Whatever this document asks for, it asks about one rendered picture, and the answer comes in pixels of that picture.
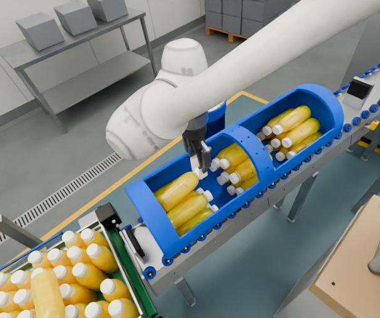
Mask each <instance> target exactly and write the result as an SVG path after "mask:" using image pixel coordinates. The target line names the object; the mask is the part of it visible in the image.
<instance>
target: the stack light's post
mask: <svg viewBox="0 0 380 318"><path fill-rule="evenodd" d="M0 232H1V233H3V234H5V235H7V236H9V237H11V238H12V239H14V240H16V241H17V242H19V243H21V244H23V245H25V246H27V247H28V248H30V249H32V248H34V247H36V246H37V245H39V244H41V243H42V242H43V241H42V240H40V239H39V238H37V237H36V236H34V235H33V234H31V233H30V232H28V231H26V230H25V229H24V228H21V227H20V226H19V225H17V224H15V223H14V222H12V221H11V220H9V219H8V218H6V217H5V216H3V215H0Z"/></svg>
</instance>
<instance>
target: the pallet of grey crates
mask: <svg viewBox="0 0 380 318"><path fill-rule="evenodd" d="M204 2H205V21H206V26H205V34H206V35H209V36H210V35H212V34H213V33H216V32H218V31H219V32H223V33H228V41H229V42H232V43H233V42H235V41H237V40H238V39H240V38H241V37H242V38H246V39H249V38H250V37H252V36H253V35H254V34H256V33H257V32H259V31H260V30H261V29H262V28H264V27H265V26H267V25H268V24H269V23H271V22H272V21H274V20H275V19H276V18H278V17H279V16H280V15H282V14H283V13H285V12H286V11H287V10H288V9H290V8H291V7H292V6H291V5H292V0H204Z"/></svg>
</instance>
